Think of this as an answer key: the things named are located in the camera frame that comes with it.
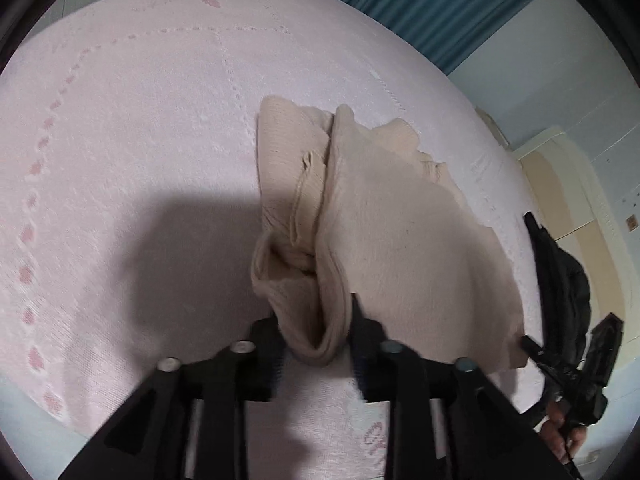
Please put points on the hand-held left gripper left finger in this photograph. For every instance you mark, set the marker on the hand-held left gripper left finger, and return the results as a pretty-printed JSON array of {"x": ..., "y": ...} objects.
[{"x": 270, "y": 360}]

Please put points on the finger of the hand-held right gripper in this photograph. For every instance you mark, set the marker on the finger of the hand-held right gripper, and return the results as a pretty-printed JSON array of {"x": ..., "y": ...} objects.
[{"x": 540, "y": 356}]

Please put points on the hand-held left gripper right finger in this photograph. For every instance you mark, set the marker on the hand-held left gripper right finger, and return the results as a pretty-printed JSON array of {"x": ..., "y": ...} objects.
[{"x": 370, "y": 360}]

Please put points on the beige knit sweater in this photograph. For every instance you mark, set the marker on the beige knit sweater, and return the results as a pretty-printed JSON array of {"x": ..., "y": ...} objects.
[{"x": 390, "y": 220}]

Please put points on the person's right hand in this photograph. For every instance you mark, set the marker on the person's right hand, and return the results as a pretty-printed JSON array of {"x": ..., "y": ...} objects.
[{"x": 555, "y": 432}]

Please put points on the black puffer jacket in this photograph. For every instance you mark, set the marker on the black puffer jacket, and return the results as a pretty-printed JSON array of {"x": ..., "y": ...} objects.
[{"x": 560, "y": 270}]

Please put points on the cream wooden headboard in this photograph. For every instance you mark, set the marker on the cream wooden headboard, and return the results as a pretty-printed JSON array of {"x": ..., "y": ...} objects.
[{"x": 590, "y": 200}]

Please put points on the pink bed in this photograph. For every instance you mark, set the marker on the pink bed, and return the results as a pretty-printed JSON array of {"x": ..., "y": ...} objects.
[{"x": 125, "y": 135}]

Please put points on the teal curtain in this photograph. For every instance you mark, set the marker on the teal curtain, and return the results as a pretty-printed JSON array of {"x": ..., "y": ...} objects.
[{"x": 425, "y": 5}]

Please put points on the wall socket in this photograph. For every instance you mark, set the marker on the wall socket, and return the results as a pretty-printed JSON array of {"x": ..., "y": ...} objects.
[{"x": 633, "y": 221}]

